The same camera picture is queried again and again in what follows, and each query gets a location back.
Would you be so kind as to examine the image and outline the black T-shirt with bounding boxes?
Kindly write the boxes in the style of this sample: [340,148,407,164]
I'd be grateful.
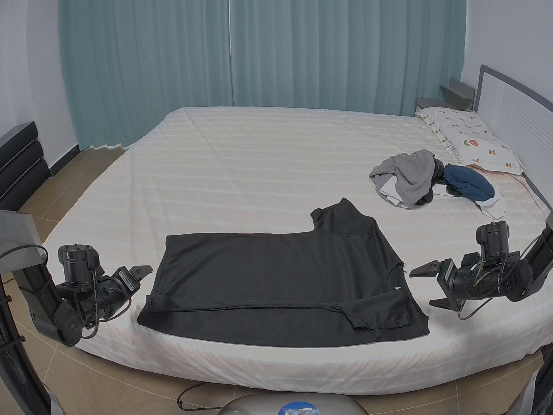
[137,197,430,348]

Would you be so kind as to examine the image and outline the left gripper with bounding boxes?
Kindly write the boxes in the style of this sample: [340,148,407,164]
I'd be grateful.
[94,267,141,314]

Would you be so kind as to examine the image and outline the black cable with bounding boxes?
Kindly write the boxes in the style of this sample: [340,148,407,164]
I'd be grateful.
[0,243,48,262]
[177,383,206,415]
[80,299,133,340]
[458,299,491,320]

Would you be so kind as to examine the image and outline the white printed pillow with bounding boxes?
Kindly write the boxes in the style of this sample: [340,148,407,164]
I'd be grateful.
[415,106,527,175]

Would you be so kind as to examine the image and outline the black chest of drawers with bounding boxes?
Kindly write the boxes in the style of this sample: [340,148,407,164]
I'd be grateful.
[0,121,49,213]

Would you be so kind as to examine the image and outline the grey bedside table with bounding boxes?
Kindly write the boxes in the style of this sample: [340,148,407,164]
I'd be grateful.
[416,77,476,111]

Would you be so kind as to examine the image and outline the bed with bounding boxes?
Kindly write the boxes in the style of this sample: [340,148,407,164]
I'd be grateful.
[41,64,553,396]

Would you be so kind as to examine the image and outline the dark blue garment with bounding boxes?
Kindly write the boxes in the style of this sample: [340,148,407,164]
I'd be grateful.
[444,164,495,202]

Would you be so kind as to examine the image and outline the blue-green curtain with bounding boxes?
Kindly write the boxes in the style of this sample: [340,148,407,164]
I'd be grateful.
[58,0,234,150]
[228,0,467,116]

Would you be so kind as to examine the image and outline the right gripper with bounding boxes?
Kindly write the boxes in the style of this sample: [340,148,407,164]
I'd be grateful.
[409,259,481,313]

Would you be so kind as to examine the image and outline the black garment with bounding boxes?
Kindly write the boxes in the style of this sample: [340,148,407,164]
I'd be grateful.
[417,158,448,206]

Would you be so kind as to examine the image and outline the white garment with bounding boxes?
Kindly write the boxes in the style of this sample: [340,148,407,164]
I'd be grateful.
[378,178,411,209]
[475,186,507,220]

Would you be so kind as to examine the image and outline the grey knitted garment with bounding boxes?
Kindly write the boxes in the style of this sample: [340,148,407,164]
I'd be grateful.
[369,150,436,204]

